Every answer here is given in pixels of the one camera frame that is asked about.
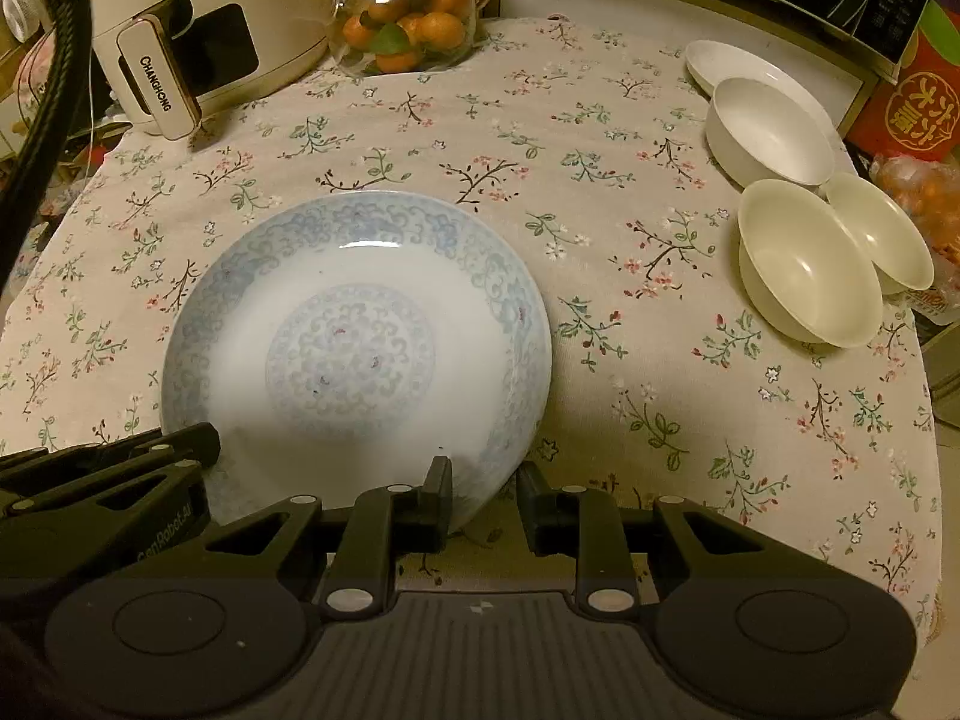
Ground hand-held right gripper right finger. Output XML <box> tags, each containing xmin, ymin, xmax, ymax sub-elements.
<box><xmin>517</xmin><ymin>461</ymin><xmax>758</xmax><ymax>616</ymax></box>

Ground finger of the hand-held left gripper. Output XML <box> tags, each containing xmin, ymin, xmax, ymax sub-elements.
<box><xmin>0</xmin><ymin>465</ymin><xmax>205</xmax><ymax>541</ymax></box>
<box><xmin>0</xmin><ymin>424</ymin><xmax>222</xmax><ymax>500</ymax></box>

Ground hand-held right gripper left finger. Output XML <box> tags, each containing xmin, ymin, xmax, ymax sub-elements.
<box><xmin>199</xmin><ymin>456</ymin><xmax>455</xmax><ymax>620</ymax></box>

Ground blue patterned porcelain plate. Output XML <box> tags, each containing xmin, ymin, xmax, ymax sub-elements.
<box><xmin>161</xmin><ymin>191</ymin><xmax>554</xmax><ymax>533</ymax></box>

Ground white plate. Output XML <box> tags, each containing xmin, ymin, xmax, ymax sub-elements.
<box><xmin>684</xmin><ymin>39</ymin><xmax>833</xmax><ymax>136</ymax></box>

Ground floral tablecloth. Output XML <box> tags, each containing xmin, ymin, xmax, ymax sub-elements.
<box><xmin>0</xmin><ymin>15</ymin><xmax>942</xmax><ymax>646</ymax></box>

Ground large cream bowl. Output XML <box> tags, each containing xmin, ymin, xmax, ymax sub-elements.
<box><xmin>737</xmin><ymin>178</ymin><xmax>886</xmax><ymax>350</ymax></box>

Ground white bowl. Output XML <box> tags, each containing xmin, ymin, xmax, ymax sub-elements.
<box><xmin>705</xmin><ymin>77</ymin><xmax>835</xmax><ymax>188</ymax></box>

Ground small cream bowl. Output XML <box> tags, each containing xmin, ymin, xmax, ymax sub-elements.
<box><xmin>825</xmin><ymin>171</ymin><xmax>935</xmax><ymax>295</ymax></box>

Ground pile of mandarins in jar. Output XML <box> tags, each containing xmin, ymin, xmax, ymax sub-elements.
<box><xmin>343</xmin><ymin>0</ymin><xmax>467</xmax><ymax>74</ymax></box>

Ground white round device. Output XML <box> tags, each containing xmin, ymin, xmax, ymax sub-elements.
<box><xmin>0</xmin><ymin>0</ymin><xmax>37</xmax><ymax>42</ymax></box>

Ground plastic bag of mandarins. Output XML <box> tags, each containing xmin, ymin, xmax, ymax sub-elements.
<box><xmin>870</xmin><ymin>154</ymin><xmax>960</xmax><ymax>308</ymax></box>

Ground white table with olive rim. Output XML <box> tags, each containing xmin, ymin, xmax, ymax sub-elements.
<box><xmin>499</xmin><ymin>0</ymin><xmax>878</xmax><ymax>136</ymax></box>

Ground red printed box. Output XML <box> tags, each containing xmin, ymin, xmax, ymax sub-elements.
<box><xmin>847</xmin><ymin>0</ymin><xmax>960</xmax><ymax>162</ymax></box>

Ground black flexible hose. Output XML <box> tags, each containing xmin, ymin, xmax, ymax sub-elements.
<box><xmin>0</xmin><ymin>0</ymin><xmax>95</xmax><ymax>293</ymax></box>

